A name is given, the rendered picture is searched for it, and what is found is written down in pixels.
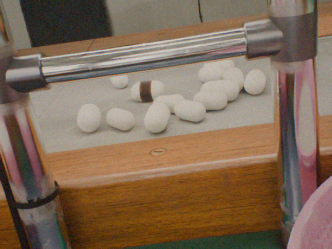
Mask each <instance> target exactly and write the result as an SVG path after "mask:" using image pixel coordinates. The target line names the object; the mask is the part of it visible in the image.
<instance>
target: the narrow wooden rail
mask: <svg viewBox="0 0 332 249"><path fill-rule="evenodd" d="M319 139H320V164H321V185H322V183H324V182H325V181H327V180H328V179H329V178H330V177H331V176H332V114H329V115H325V116H319ZM47 156H48V158H49V164H50V167H51V171H52V174H53V178H54V180H55V181H57V182H58V183H59V189H60V190H59V194H58V196H59V200H60V204H61V206H62V210H63V214H64V218H65V222H66V226H67V229H68V233H69V236H70V241H71V245H72V249H118V248H125V247H131V246H136V245H144V244H153V243H159V242H172V241H181V240H189V239H194V238H203V237H212V236H217V235H231V234H239V233H245V232H253V231H256V232H259V231H267V230H273V229H282V228H281V223H280V210H279V192H278V182H277V169H276V156H275V146H274V128H273V122H270V123H262V124H254V125H249V126H241V127H233V128H229V129H216V130H209V131H204V132H197V133H189V134H184V135H176V136H169V137H163V138H152V139H144V140H139V141H131V142H124V143H116V144H111V145H103V146H96V147H90V148H79V149H71V150H66V151H58V152H50V153H47ZM4 194H5V193H4V190H3V187H2V184H1V181H0V249H22V248H21V245H20V240H19V237H18V234H17V231H16V228H15V226H14V223H13V218H12V215H11V212H10V209H9V206H8V203H7V200H6V198H5V195H4Z"/></svg>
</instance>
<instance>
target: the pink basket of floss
mask: <svg viewBox="0 0 332 249"><path fill-rule="evenodd" d="M287 249H332V176H331V177H330V178H329V179H328V180H327V181H325V182H324V183H322V185H320V186H319V188H317V190H316V191H315V192H314V193H313V194H312V196H311V197H310V198H309V200H308V201H307V202H306V204H305V205H304V206H303V208H302V210H301V212H300V213H299V216H298V218H297V219H296V221H295V224H294V226H293V228H292V231H291V233H290V239H289V242H288V246H287Z"/></svg>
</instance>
